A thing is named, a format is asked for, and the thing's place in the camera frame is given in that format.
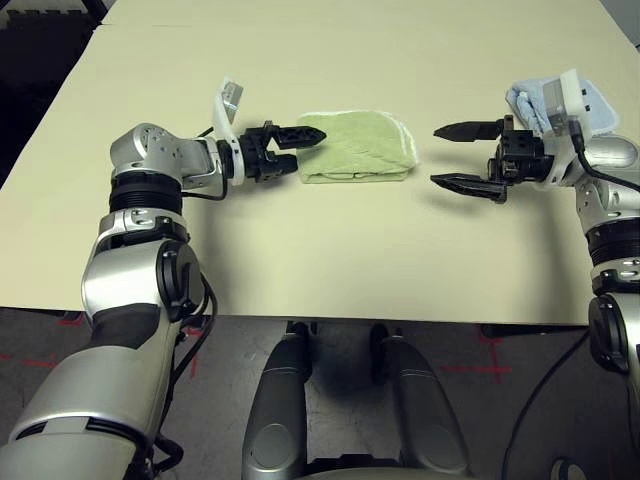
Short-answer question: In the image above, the green towel with white trim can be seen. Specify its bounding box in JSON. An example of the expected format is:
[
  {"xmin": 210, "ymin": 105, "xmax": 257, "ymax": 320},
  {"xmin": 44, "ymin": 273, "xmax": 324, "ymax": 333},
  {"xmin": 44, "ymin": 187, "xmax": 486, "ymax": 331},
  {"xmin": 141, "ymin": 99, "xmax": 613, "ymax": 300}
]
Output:
[{"xmin": 296, "ymin": 108, "xmax": 420, "ymax": 185}]

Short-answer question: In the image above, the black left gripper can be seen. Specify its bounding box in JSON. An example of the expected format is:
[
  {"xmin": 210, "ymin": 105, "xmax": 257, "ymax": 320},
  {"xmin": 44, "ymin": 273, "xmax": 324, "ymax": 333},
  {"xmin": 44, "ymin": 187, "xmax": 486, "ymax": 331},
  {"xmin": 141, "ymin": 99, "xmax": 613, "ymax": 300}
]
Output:
[{"xmin": 238, "ymin": 119, "xmax": 329, "ymax": 184}]

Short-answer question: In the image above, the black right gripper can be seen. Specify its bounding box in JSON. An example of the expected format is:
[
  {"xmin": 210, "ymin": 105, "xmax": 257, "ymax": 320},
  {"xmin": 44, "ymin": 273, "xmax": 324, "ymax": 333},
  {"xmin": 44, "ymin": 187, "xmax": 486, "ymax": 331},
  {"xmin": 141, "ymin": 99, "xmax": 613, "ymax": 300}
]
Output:
[{"xmin": 429, "ymin": 114, "xmax": 556, "ymax": 206}]

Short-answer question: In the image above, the grey robot leg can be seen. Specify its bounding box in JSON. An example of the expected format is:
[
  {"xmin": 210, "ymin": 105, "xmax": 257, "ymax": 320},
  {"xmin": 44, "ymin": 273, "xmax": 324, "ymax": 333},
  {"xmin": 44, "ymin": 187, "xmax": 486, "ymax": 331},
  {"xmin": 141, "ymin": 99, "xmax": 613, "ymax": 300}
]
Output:
[
  {"xmin": 242, "ymin": 322, "xmax": 314, "ymax": 480},
  {"xmin": 369, "ymin": 324, "xmax": 472, "ymax": 480}
]

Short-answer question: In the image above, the pale robot torso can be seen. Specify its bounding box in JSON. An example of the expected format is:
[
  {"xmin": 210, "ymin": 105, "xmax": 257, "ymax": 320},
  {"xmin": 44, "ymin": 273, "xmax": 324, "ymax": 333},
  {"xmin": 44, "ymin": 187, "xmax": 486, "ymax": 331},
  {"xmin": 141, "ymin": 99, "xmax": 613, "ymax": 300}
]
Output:
[{"xmin": 299, "ymin": 464, "xmax": 416, "ymax": 480}]

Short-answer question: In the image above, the grey robot left leg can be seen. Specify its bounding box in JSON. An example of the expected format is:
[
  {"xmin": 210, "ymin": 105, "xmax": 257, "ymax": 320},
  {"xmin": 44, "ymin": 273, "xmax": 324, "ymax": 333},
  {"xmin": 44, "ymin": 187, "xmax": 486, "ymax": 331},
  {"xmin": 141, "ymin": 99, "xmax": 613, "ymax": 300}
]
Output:
[{"xmin": 242, "ymin": 322, "xmax": 314, "ymax": 480}]

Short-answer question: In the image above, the black hanging cable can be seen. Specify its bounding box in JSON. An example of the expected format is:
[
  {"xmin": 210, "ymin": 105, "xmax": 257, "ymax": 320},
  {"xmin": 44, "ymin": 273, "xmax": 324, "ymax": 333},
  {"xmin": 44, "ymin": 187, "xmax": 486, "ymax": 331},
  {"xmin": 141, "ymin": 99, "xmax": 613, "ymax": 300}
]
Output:
[{"xmin": 514, "ymin": 333, "xmax": 594, "ymax": 472}]

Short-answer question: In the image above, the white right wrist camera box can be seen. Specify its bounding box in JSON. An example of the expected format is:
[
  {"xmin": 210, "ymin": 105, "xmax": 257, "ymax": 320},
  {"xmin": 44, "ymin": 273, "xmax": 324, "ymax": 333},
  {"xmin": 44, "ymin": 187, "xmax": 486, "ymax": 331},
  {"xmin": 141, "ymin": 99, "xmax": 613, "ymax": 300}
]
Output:
[{"xmin": 542, "ymin": 69, "xmax": 596, "ymax": 187}]

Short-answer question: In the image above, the grey robot right leg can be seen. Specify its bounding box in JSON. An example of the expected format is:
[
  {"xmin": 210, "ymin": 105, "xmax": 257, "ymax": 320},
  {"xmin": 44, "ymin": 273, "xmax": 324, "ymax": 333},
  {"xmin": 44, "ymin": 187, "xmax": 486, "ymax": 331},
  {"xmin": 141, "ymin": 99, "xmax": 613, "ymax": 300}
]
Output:
[{"xmin": 369, "ymin": 324, "xmax": 472, "ymax": 480}]

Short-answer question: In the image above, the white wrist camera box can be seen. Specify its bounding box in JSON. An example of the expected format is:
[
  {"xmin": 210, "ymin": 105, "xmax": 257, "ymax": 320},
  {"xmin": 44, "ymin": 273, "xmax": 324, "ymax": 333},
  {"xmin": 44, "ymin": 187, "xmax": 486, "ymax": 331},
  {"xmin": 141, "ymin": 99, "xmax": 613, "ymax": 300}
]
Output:
[
  {"xmin": 212, "ymin": 75, "xmax": 247, "ymax": 187},
  {"xmin": 542, "ymin": 69, "xmax": 596, "ymax": 187}
]

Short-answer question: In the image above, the black right camera cable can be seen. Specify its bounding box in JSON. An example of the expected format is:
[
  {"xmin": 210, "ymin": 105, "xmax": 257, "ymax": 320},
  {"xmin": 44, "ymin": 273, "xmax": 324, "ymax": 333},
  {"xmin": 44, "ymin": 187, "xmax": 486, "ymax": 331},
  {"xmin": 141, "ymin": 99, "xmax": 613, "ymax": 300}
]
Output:
[{"xmin": 567, "ymin": 119, "xmax": 640, "ymax": 195}]

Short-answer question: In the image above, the light blue towel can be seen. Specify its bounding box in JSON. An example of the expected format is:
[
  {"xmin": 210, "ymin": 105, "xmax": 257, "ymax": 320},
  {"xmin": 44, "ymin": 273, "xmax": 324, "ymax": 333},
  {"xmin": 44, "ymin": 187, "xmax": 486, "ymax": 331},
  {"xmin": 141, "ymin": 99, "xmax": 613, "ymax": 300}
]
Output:
[{"xmin": 504, "ymin": 75, "xmax": 621, "ymax": 137}]

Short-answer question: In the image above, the black foam floor mat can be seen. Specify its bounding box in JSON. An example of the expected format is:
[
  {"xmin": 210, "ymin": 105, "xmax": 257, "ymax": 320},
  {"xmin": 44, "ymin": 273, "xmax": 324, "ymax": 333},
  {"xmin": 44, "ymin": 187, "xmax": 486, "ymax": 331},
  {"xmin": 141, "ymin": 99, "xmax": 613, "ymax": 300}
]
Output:
[{"xmin": 0, "ymin": 0, "xmax": 109, "ymax": 191}]

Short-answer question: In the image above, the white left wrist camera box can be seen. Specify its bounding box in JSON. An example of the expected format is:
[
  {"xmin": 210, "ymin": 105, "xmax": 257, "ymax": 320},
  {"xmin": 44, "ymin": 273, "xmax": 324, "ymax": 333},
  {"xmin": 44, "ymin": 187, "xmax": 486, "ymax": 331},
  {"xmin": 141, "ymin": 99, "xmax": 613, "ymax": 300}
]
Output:
[{"xmin": 212, "ymin": 75, "xmax": 247, "ymax": 187}]

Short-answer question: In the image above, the grey round stand wheel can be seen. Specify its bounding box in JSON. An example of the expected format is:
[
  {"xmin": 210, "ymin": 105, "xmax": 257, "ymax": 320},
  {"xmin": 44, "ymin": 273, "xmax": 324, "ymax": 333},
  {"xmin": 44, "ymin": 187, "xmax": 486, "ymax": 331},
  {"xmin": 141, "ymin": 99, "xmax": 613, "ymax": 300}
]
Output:
[{"xmin": 549, "ymin": 457, "xmax": 584, "ymax": 480}]

